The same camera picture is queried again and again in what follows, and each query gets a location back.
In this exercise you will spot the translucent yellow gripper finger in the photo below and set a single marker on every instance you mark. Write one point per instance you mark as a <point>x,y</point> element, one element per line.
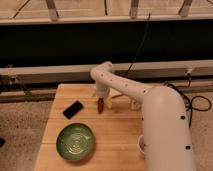
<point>94,93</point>
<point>108,102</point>

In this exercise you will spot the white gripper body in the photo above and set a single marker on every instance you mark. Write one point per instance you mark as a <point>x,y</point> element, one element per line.
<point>102,89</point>

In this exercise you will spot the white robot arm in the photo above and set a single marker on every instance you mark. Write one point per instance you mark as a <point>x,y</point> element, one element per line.
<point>166,134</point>

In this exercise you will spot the green ceramic bowl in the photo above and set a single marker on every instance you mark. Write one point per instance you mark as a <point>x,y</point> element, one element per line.
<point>75,142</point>

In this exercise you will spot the white sponge block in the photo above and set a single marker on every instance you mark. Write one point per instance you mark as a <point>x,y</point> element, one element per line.
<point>114,93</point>

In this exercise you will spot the white plastic bottle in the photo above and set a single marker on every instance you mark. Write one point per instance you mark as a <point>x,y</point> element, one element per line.
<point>134,105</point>

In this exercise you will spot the black smartphone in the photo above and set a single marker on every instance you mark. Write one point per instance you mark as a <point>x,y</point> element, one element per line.
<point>72,109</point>

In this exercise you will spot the wooden cutting board table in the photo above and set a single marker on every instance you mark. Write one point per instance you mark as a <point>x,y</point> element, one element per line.
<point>116,133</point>

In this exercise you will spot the white cup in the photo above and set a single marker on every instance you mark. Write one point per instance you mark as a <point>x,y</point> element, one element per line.
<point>141,146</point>

